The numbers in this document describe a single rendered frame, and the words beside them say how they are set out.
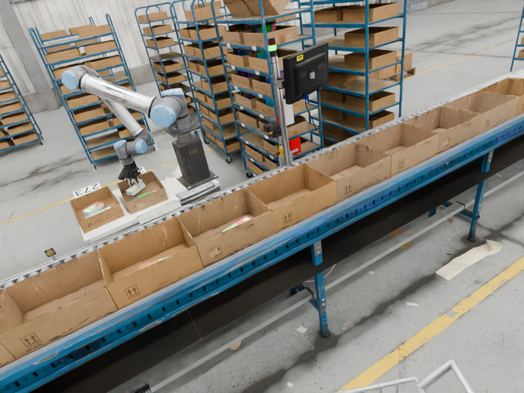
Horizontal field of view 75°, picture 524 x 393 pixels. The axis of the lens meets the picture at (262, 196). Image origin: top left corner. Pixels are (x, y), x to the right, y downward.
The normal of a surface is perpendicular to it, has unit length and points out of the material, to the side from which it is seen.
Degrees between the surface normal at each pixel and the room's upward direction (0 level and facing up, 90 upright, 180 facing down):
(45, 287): 89
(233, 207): 90
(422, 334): 0
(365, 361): 0
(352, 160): 90
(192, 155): 90
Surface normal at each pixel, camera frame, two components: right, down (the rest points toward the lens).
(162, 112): -0.04, 0.60
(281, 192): 0.48, 0.38
